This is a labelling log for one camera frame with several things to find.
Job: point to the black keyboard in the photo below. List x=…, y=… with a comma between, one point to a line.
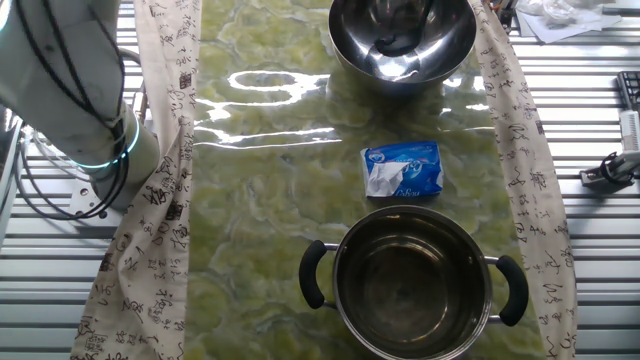
x=631, y=90

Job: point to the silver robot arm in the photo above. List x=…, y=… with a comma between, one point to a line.
x=65, y=75

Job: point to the steel mixing bowl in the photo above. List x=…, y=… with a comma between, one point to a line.
x=450, y=35

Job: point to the white ribbed device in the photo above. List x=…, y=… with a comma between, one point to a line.
x=631, y=130

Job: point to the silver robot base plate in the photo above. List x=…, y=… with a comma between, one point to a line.
x=85, y=200

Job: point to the beige calligraphy cloth strip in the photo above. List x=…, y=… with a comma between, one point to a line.
x=150, y=250
x=530, y=175

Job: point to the white paper sheets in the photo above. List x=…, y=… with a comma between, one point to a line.
x=560, y=25

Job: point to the blue tissue pack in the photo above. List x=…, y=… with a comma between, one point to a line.
x=420, y=170

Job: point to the green marble patterned mat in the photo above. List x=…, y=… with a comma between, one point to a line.
x=275, y=200

